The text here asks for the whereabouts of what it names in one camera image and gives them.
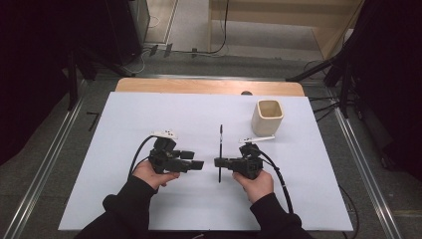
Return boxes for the person's right hand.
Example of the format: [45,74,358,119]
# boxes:
[231,168,275,205]

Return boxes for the light wooden cabinet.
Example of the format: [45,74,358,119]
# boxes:
[208,0,365,62]

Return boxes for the wooden table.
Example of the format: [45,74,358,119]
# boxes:
[114,77,306,98]

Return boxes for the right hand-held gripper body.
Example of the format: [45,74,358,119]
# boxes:
[232,133,277,181]

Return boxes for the white floor cable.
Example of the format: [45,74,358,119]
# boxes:
[130,49,154,75]

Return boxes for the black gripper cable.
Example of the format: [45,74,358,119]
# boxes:
[258,149,296,214]
[127,134,157,177]

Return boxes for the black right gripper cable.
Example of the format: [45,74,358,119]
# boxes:
[258,149,296,214]

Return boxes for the white table sheet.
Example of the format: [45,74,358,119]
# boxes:
[58,91,354,232]

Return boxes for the dark curtain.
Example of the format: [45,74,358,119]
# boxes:
[342,0,422,182]
[0,0,144,166]

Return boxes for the beige square cup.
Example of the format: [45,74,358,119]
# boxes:
[250,99,286,137]

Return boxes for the person's left hand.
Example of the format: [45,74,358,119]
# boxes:
[131,160,181,191]

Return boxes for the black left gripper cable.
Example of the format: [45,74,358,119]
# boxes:
[127,134,157,177]

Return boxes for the aluminium floor rail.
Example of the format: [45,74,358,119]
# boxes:
[331,107,403,239]
[2,81,88,239]

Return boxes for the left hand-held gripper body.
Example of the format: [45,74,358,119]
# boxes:
[147,129,183,175]

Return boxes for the black angled bar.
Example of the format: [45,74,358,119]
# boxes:
[86,112,101,132]

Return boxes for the black floor cables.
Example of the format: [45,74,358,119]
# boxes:
[308,94,344,123]

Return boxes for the black hanging cable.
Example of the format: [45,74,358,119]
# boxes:
[172,0,231,56]

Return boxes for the black metal stand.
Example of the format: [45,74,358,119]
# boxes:
[66,48,135,112]
[286,54,354,120]

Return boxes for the black pen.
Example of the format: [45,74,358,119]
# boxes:
[217,123,224,184]

